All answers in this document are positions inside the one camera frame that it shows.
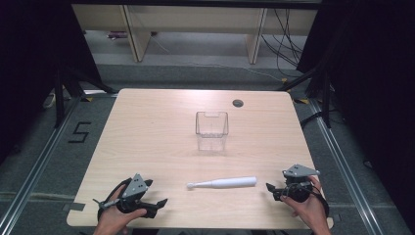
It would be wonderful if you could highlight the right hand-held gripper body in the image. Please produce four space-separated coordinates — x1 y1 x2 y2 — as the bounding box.
281 164 321 203

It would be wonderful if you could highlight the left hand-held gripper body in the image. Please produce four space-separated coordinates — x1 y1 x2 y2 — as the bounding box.
92 172 160 219

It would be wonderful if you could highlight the person's right hand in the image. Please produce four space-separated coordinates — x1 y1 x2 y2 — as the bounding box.
280 175 328 229

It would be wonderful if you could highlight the person's left hand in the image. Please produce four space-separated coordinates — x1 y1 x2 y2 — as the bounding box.
93 184 148 235

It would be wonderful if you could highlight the white electric toothbrush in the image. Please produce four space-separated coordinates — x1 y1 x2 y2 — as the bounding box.
186 175 257 190

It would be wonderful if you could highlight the clear plastic container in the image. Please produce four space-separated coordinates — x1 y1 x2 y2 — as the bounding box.
195 111 229 152

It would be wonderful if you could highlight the black metal stand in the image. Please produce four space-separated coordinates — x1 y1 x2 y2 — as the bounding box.
53 64 118 129
277 64 333 129

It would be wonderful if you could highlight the black curtain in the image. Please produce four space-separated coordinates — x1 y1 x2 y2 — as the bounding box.
0 0 103 165
296 0 415 226

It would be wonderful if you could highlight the beige wooden desk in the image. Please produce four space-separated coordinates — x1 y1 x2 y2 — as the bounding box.
71 3 319 65

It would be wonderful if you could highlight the black left gripper strap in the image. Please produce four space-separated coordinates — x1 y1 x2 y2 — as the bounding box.
96 177 133 221

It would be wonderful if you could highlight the black gripper strap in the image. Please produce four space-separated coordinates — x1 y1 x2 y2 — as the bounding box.
96 177 133 221
309 186 331 219

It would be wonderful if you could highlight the black right gripper strap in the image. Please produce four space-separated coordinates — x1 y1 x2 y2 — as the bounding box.
309 186 331 219

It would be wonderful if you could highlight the aluminium floor rail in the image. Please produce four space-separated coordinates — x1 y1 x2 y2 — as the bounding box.
0 94 82 235
307 97 386 235

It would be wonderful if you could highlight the bundle of black cables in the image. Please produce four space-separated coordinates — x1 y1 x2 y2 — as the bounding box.
259 8 304 78

